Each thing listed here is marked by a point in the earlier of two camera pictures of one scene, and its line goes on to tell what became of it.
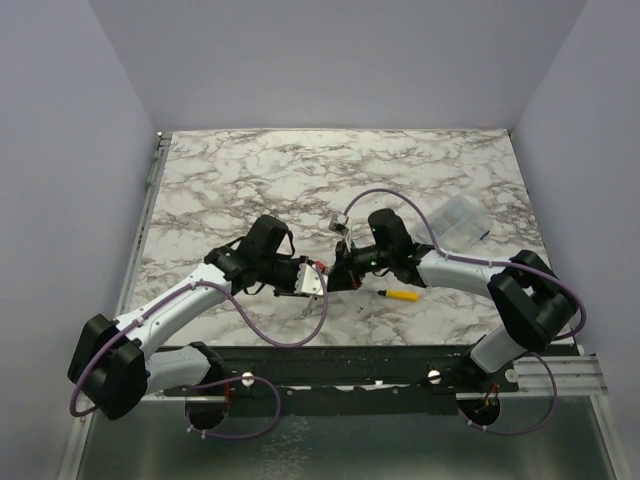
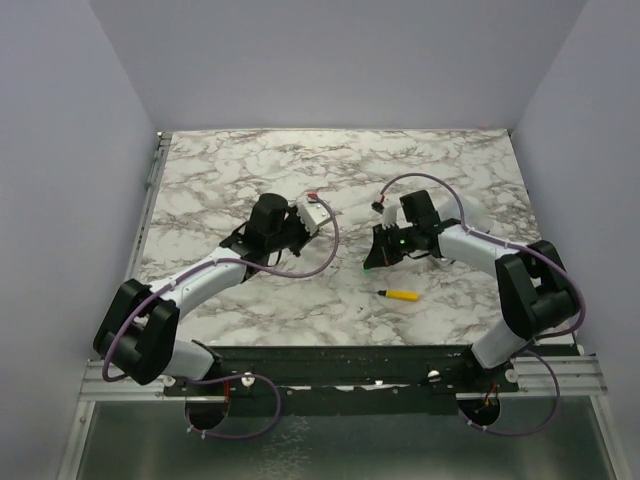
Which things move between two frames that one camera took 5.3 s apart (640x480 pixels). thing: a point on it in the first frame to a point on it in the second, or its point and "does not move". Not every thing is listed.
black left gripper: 290,290 to 293,215
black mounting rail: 345,379 does not move
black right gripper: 341,270 to 388,248
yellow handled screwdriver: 399,295 does not move
